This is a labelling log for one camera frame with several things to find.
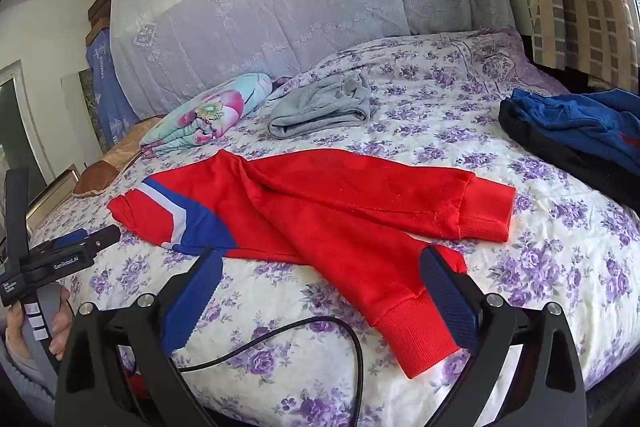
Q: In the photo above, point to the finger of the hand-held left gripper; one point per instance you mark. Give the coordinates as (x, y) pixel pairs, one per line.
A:
(102, 237)
(70, 238)

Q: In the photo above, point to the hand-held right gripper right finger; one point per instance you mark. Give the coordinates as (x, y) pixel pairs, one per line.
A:
(450, 297)

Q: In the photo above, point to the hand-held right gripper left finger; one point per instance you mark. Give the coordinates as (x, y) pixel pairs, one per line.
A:
(195, 302)

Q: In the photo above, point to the red pants with blue stripe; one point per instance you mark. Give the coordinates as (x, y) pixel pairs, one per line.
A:
(325, 217)

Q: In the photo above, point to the person's left forearm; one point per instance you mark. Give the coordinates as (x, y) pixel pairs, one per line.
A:
(20, 377)

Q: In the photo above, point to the person's left hand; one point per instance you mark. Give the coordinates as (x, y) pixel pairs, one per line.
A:
(62, 322)

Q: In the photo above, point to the brown patterned pillow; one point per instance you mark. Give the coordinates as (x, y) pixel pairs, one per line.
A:
(95, 179)

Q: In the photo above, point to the purple floral bedspread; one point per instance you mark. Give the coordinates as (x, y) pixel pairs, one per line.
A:
(550, 247)

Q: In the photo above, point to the white framed door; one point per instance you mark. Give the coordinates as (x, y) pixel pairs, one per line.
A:
(20, 122)

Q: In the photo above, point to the blue printed cloth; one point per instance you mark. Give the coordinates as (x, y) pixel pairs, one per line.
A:
(107, 82)

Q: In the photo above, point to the teal pink floral folded blanket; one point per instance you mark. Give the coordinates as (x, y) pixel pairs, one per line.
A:
(210, 117)

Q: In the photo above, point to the black garment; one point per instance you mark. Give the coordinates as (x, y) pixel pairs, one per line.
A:
(550, 167)

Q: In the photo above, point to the grey folded garment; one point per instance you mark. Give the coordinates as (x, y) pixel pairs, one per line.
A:
(315, 112)

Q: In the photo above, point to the brown box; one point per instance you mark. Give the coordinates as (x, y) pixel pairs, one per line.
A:
(100, 7)

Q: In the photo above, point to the lace-covered headboard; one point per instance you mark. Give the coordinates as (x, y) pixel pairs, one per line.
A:
(300, 7)

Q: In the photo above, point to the landscape wall poster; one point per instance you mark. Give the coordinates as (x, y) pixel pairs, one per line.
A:
(90, 107)

